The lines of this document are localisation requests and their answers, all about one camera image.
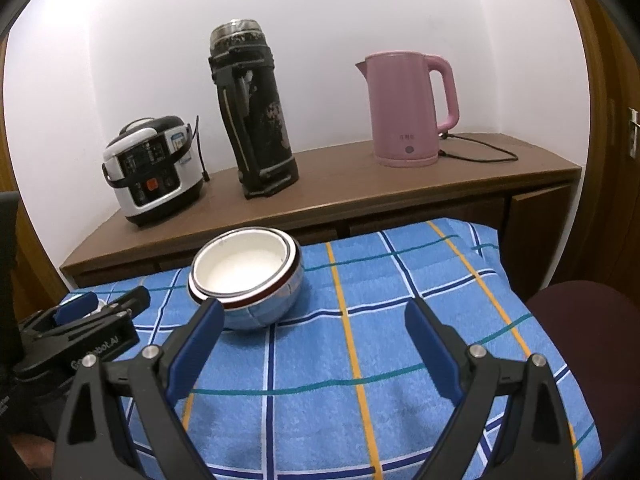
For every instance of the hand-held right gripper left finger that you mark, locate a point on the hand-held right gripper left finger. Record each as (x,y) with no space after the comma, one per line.
(195,355)

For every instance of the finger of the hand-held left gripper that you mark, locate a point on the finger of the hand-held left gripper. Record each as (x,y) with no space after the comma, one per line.
(127,302)
(75,307)

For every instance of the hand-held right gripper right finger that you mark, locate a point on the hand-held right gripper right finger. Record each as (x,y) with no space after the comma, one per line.
(432,350)

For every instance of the stainless steel bowl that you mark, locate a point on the stainless steel bowl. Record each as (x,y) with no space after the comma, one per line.
(270,310)

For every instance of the white enamel bowl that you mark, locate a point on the white enamel bowl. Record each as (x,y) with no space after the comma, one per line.
(235,265)

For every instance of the blue checkered tablecloth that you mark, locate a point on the blue checkered tablecloth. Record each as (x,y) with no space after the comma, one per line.
(350,400)

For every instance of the black and white rice cooker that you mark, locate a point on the black and white rice cooker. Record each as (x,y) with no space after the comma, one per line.
(150,175)

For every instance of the dark red chair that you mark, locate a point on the dark red chair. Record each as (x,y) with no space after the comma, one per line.
(590,340)

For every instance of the brown wooden sideboard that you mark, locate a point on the brown wooden sideboard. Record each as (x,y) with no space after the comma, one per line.
(400,190)

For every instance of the black thermos flask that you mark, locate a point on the black thermos flask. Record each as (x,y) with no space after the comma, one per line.
(255,125)

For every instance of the pink electric kettle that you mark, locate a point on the pink electric kettle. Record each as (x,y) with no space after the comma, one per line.
(400,110)

